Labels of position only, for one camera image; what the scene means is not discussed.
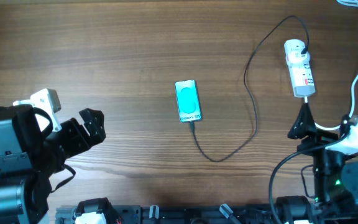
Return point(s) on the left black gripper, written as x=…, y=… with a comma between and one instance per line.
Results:
x=74, y=134

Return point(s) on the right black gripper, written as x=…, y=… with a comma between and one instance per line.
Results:
x=313, y=140

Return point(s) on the cyan screen smartphone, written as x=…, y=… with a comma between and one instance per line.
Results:
x=188, y=103

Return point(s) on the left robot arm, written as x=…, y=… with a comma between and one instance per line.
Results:
x=29, y=156

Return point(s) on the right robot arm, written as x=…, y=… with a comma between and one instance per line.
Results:
x=335, y=198

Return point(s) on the white USB charger plug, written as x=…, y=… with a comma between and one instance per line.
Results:
x=297, y=57

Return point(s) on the white power strip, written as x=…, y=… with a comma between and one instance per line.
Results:
x=301, y=76

